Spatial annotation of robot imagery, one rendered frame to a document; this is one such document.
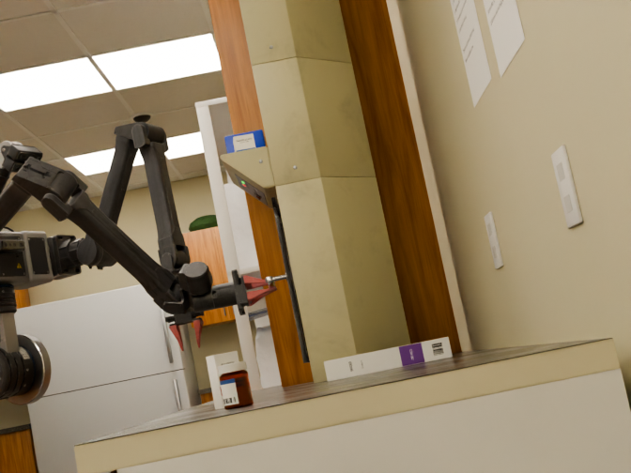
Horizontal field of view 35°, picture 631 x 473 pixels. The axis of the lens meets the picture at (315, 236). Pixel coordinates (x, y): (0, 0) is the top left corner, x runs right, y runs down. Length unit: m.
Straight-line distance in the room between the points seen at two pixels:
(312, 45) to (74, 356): 5.19
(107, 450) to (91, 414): 6.08
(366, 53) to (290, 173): 0.59
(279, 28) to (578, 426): 1.43
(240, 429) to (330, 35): 1.46
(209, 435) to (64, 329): 6.17
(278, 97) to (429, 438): 1.29
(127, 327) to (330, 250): 5.09
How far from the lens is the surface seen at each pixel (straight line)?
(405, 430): 1.29
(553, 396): 1.32
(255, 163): 2.38
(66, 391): 7.44
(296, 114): 2.40
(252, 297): 2.41
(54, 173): 2.39
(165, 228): 2.83
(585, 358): 1.33
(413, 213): 2.74
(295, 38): 2.46
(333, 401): 1.29
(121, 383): 7.35
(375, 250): 2.44
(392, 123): 2.78
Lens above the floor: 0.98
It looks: 7 degrees up
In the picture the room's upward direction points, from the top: 11 degrees counter-clockwise
